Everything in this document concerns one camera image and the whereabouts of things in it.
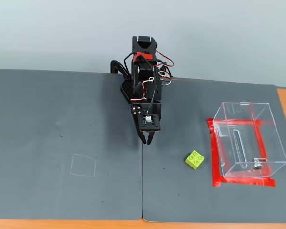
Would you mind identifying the black camera cable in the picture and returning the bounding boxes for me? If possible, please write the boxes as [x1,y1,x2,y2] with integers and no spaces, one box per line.
[123,52,157,115]

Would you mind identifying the green lego block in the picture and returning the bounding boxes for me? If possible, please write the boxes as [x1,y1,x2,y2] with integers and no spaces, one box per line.
[185,150,205,170]

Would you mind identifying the red tape wrap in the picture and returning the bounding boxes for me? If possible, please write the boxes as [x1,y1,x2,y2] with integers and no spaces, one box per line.
[134,51,155,61]

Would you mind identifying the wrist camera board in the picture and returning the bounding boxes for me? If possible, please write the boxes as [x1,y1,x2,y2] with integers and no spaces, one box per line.
[138,114,162,133]

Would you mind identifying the red black servo wires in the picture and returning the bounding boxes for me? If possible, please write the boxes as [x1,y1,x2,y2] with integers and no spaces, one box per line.
[156,51,174,87]

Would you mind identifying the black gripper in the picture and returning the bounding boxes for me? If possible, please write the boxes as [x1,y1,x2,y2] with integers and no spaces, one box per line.
[130,102,163,146]

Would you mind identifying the transparent acrylic box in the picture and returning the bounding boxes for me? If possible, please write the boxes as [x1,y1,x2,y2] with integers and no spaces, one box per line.
[212,102,286,178]

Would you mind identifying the red tape strip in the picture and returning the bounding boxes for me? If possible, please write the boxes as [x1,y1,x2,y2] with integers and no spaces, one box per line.
[252,119,273,178]
[212,176,276,188]
[206,118,222,187]
[206,118,263,127]

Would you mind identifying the white red gripper wire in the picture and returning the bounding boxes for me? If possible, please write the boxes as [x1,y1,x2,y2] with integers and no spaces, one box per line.
[130,76,155,103]

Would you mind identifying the black table clamp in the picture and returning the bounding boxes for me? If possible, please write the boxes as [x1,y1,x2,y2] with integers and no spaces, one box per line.
[110,59,132,79]

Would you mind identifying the gray table mat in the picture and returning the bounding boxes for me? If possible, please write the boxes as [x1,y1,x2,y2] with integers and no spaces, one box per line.
[142,76,286,224]
[0,69,143,220]

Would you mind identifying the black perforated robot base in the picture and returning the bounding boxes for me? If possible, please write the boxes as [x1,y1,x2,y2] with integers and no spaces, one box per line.
[119,79,135,105]

